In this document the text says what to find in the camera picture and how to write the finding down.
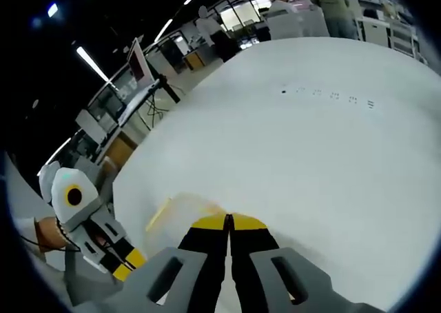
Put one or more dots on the person's left hand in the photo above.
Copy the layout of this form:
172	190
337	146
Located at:
50	232

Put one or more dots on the black desk stand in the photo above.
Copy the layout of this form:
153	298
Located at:
170	89

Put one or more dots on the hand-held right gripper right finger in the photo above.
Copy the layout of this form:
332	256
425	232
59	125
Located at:
275	278

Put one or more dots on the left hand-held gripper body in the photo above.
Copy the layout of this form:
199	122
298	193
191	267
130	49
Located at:
81	211

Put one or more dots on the wooden cabinet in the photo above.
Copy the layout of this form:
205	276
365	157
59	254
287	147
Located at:
195	61
120	149

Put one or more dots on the white storage shelf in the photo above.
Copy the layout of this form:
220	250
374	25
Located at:
392	23

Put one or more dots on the open laptop computer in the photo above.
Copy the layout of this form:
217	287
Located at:
139	63

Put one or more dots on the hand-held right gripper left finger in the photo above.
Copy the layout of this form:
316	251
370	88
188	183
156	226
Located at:
172	278

